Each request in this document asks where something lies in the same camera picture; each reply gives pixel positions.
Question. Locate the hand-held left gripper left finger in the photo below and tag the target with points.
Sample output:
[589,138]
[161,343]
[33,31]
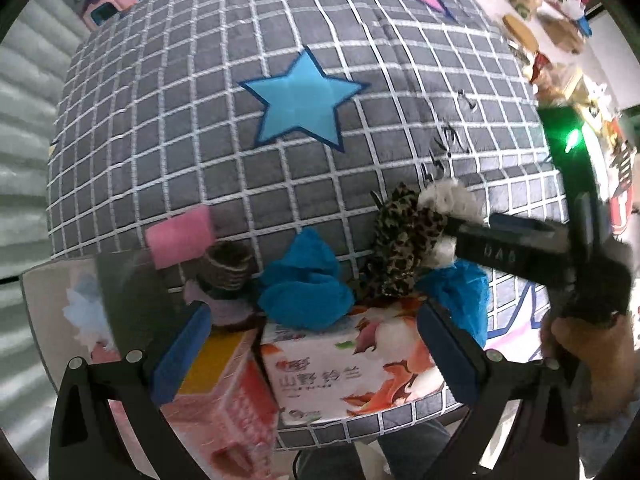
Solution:
[182,355]

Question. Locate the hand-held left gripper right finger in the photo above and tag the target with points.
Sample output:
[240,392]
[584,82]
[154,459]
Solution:
[445,355]

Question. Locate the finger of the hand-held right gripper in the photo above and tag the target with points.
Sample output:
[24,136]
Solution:
[520,223]
[490,252]

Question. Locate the leopard print scrunchie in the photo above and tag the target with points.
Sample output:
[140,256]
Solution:
[405,240]

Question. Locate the light blue fluffy cloth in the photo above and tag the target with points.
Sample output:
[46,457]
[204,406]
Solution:
[82,310]

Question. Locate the pink sponge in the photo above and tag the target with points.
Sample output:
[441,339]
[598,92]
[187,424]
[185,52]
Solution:
[180,237]

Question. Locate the white storage box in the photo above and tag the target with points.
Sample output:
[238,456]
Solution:
[45,310]

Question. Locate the person's right hand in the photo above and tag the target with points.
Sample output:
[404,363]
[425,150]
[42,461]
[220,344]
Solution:
[585,345]

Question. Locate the pink carton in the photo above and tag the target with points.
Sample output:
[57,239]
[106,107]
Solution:
[225,400]

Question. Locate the floral tissue pack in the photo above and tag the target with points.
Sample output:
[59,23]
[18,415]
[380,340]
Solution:
[345,370]

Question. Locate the gold lid jar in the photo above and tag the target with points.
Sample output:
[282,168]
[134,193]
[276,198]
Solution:
[520,35]

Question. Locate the grey checked star blanket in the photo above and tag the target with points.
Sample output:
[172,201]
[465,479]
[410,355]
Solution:
[200,110]

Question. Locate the pale green curtain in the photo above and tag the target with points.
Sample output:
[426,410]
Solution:
[25,160]

